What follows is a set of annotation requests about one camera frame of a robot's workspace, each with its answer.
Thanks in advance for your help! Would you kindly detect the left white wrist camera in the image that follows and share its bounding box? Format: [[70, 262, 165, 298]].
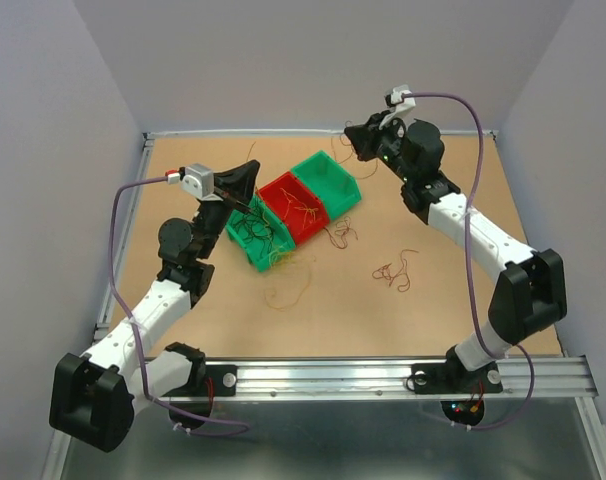
[[165, 163, 221, 202]]

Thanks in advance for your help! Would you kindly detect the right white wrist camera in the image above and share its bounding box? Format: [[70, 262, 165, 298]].
[[379, 85, 416, 130]]

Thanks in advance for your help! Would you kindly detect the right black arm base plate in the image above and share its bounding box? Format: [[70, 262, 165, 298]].
[[407, 362, 503, 395]]

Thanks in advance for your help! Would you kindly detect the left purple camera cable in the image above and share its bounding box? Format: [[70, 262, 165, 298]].
[[105, 172, 251, 437]]

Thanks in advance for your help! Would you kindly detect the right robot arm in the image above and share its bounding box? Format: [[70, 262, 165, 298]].
[[344, 114, 567, 391]]

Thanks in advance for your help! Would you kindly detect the yellow wire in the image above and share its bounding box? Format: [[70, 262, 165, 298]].
[[277, 187, 324, 231], [247, 139, 317, 311]]

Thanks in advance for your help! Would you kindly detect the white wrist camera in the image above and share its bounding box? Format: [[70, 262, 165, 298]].
[[165, 163, 221, 202], [379, 85, 416, 130]]

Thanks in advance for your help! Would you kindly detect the green plastic bin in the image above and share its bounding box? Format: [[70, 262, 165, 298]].
[[291, 151, 362, 221], [226, 195, 296, 272]]

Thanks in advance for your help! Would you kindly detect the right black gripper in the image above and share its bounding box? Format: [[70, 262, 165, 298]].
[[346, 108, 416, 183]]

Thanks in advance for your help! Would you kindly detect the aluminium table edge frame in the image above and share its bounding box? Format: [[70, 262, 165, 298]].
[[94, 130, 499, 341]]

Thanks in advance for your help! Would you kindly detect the far green plastic bin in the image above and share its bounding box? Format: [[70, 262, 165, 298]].
[[291, 151, 362, 221]]

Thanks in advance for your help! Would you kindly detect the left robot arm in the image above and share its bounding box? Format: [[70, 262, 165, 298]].
[[49, 160, 260, 452]]

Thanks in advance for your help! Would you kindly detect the red plastic bin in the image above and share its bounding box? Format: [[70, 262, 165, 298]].
[[258, 171, 330, 247]]

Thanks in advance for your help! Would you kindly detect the aluminium front rail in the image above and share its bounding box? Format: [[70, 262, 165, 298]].
[[132, 355, 598, 401]]

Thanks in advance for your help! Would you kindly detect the brown wire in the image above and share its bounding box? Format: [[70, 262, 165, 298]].
[[230, 204, 279, 261]]

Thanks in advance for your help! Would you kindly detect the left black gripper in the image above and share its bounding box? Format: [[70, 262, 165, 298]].
[[192, 160, 259, 260]]

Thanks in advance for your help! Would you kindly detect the near green plastic bin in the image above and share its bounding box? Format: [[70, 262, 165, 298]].
[[226, 195, 296, 272]]

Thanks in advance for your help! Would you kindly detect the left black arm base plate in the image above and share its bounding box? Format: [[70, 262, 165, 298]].
[[163, 364, 238, 397]]

